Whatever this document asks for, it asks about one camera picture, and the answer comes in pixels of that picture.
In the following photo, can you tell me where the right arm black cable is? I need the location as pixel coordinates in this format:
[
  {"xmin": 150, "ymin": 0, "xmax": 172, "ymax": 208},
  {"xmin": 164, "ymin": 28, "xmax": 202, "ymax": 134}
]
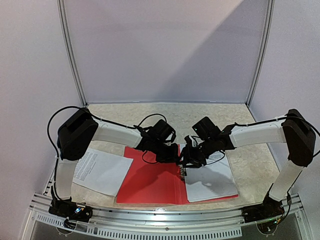
[{"xmin": 204, "ymin": 112, "xmax": 320, "ymax": 166}]

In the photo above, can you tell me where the left aluminium corner post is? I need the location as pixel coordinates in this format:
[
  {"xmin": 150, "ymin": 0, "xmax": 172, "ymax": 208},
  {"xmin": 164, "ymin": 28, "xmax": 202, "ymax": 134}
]
[{"xmin": 56, "ymin": 0, "xmax": 88, "ymax": 106}]

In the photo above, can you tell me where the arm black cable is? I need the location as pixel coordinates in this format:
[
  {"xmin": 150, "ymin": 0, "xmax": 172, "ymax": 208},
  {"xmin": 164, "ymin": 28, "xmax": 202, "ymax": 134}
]
[
  {"xmin": 204, "ymin": 112, "xmax": 320, "ymax": 166},
  {"xmin": 46, "ymin": 105, "xmax": 171, "ymax": 201}
]

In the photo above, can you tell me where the aluminium front rail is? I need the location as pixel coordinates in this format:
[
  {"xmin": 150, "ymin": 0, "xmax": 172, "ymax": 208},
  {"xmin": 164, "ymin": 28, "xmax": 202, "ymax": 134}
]
[{"xmin": 21, "ymin": 193, "xmax": 313, "ymax": 240}]

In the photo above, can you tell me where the right aluminium corner post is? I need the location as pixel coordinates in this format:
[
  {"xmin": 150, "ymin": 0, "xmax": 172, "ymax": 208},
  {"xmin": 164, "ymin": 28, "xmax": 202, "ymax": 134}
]
[{"xmin": 245, "ymin": 0, "xmax": 275, "ymax": 108}]

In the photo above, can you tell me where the aluminium corner post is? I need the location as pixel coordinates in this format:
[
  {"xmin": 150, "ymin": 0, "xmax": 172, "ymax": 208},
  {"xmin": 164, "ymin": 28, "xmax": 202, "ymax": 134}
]
[
  {"xmin": 56, "ymin": 0, "xmax": 88, "ymax": 106},
  {"xmin": 245, "ymin": 0, "xmax": 275, "ymax": 108}
]

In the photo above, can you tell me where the red file folder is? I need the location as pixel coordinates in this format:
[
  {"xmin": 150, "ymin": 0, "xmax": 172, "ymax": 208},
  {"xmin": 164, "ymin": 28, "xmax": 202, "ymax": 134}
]
[{"xmin": 115, "ymin": 145, "xmax": 239, "ymax": 205}]

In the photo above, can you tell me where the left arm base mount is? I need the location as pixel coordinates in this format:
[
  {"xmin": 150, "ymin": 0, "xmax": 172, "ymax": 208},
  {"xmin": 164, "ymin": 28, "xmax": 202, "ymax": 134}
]
[{"xmin": 48, "ymin": 198, "xmax": 93, "ymax": 223}]

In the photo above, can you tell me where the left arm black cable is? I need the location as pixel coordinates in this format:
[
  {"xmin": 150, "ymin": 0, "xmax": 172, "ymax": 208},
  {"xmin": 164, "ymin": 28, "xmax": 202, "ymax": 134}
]
[{"xmin": 46, "ymin": 105, "xmax": 171, "ymax": 201}]

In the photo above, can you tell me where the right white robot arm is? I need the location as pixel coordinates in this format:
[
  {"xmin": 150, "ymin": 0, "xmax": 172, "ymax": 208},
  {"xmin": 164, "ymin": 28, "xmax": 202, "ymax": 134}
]
[{"xmin": 178, "ymin": 109, "xmax": 319, "ymax": 218}]

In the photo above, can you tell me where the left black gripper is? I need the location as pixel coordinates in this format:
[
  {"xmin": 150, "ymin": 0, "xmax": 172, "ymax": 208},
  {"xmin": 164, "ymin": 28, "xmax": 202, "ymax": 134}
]
[{"xmin": 152, "ymin": 139, "xmax": 179, "ymax": 164}]

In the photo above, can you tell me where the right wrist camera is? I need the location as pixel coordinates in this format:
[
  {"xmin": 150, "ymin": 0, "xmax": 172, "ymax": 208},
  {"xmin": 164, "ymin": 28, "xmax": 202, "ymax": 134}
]
[{"xmin": 184, "ymin": 135, "xmax": 198, "ymax": 149}]

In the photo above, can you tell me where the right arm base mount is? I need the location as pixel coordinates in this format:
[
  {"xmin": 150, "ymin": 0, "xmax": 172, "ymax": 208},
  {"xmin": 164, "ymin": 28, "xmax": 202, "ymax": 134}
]
[{"xmin": 241, "ymin": 196, "xmax": 285, "ymax": 223}]

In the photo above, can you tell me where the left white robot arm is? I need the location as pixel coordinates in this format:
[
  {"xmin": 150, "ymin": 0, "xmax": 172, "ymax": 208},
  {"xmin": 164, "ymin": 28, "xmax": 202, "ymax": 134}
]
[{"xmin": 50, "ymin": 107, "xmax": 179, "ymax": 217}]

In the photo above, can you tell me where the chrome spine lever clip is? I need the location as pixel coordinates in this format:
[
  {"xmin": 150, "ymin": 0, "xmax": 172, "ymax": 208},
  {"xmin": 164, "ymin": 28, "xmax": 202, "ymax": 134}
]
[{"xmin": 178, "ymin": 164, "xmax": 187, "ymax": 181}]

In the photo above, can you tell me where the printed paper sheet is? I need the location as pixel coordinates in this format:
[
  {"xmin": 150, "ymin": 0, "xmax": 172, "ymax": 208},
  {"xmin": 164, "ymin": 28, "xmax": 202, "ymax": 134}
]
[
  {"xmin": 184, "ymin": 151, "xmax": 239, "ymax": 203},
  {"xmin": 73, "ymin": 148, "xmax": 134, "ymax": 197}
]

